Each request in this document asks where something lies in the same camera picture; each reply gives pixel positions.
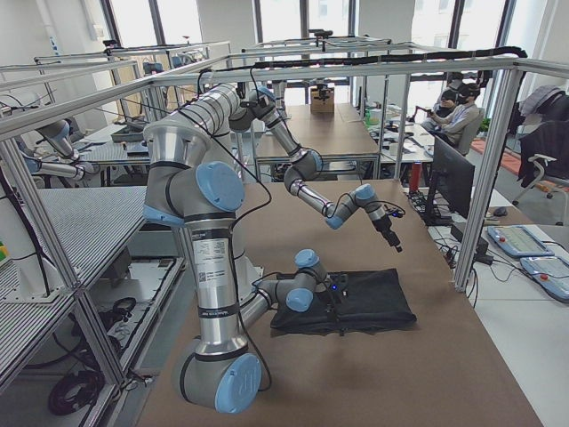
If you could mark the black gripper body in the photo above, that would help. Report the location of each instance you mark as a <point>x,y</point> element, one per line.
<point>331,302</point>
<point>388,234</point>

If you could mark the black graphic t-shirt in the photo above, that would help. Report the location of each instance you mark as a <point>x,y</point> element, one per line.
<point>376,302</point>

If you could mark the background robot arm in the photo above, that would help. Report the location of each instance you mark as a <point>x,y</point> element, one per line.
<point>70,165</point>

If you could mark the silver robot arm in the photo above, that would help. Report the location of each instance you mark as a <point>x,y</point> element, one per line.
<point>184,191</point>
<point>224,105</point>

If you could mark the black computer monitor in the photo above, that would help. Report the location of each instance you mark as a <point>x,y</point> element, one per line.
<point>452,177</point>

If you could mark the blue teach pendant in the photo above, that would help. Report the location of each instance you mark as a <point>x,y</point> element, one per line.
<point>551,273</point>
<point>517,241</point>

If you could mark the seated person with headset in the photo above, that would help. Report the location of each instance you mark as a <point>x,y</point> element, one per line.
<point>459,128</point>

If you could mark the cardboard box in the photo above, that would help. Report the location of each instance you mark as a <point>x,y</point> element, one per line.
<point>322,100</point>

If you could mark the striped metal workbench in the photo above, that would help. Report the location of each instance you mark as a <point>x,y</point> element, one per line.
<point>94,224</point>

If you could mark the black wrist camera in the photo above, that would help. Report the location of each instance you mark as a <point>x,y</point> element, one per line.
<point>396,212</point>

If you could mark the aluminium cage frame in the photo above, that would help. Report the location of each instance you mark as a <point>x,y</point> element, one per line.
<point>43,265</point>

